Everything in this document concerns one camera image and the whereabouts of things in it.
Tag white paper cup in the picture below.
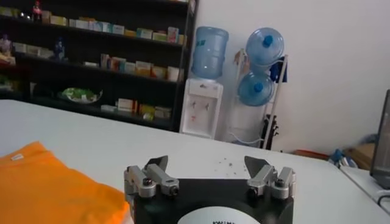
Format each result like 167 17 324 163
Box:
166 66 180 82

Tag black shelving unit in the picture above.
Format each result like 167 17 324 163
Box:
0 0 200 132

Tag purple bottle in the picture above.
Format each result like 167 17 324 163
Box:
0 33 13 57

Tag pile of grey clothes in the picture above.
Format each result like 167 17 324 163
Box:
359 133 378 145

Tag tall pink blue carton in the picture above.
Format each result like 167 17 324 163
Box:
166 26 180 44

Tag white metal jug rack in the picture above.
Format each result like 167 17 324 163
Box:
227 48 289 150

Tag white side table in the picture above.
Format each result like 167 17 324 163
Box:
339 166 390 214

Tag orange t-shirt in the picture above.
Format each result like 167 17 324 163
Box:
0 141 131 224

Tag navy blue cloth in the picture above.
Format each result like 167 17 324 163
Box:
269 56 288 83

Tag bowl with green fruit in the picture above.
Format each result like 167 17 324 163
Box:
57 87 104 105

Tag yellow white medicine box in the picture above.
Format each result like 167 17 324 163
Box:
50 15 68 27
135 60 153 77

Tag yellow green medicine box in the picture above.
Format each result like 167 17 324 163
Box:
139 104 156 118

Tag blue plastic bottle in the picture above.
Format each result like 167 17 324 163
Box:
54 37 66 61

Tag white water dispenser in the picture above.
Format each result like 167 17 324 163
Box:
179 77 224 140

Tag scattered dark crumbs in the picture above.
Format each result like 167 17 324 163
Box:
213 156 249 177

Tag black tripod stand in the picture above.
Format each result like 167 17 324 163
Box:
260 114 280 150

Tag grey laptop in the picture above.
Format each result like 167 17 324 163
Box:
369 89 390 190

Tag open brown cardboard box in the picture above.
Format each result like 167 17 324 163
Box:
344 142 376 170

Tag blue white medicine box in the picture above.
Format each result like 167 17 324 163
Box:
93 21 113 33

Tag red white medicine box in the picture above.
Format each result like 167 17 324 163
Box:
117 98 138 113

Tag cola bottle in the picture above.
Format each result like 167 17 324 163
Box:
32 0 43 21

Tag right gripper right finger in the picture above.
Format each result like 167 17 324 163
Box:
243 155 297 200

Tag blue white bag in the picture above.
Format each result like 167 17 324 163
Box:
328 148 359 169

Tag red orange medicine box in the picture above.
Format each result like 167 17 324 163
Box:
108 57 127 72

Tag laptop power cable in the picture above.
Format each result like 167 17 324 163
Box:
377 194 390 208

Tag red-edged cardboard box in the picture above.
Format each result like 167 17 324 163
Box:
294 149 330 161

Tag white teal medicine box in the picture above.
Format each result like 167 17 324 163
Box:
124 61 137 75

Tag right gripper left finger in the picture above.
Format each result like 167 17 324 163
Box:
123 155 180 199

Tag labelled blue water jug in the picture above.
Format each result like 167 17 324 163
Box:
191 26 230 80

